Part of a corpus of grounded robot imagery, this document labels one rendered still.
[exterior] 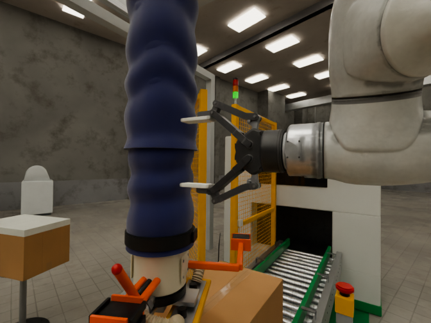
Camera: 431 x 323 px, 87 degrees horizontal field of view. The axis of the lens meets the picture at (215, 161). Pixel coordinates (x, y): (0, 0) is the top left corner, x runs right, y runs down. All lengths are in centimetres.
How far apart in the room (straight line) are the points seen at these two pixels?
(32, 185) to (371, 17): 821
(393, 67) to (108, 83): 1059
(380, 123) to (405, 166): 6
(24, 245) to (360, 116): 235
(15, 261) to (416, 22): 255
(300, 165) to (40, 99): 991
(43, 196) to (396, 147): 823
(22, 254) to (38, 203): 593
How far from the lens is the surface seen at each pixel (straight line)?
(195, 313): 84
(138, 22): 80
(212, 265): 84
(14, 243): 249
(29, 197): 830
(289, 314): 192
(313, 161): 36
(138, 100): 72
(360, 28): 33
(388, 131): 35
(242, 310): 113
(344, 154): 35
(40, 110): 1002
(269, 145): 38
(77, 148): 1002
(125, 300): 67
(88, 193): 1014
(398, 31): 31
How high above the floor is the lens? 155
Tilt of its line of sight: 1 degrees up
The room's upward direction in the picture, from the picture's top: 1 degrees clockwise
